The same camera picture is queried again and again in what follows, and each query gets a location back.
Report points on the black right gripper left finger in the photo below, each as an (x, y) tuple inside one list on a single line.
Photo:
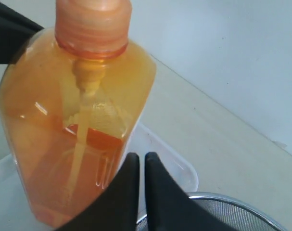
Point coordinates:
[(116, 209)]

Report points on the large stainless steel basin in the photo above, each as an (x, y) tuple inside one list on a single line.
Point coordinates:
[(235, 213)]

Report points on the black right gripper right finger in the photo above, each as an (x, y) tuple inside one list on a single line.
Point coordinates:
[(168, 207)]

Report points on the orange dish soap pump bottle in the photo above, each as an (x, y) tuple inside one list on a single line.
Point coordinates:
[(69, 103)]

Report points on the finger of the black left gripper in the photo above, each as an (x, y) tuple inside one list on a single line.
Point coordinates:
[(15, 31)]

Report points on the white rectangular plastic tray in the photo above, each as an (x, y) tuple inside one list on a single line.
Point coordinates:
[(15, 214)]

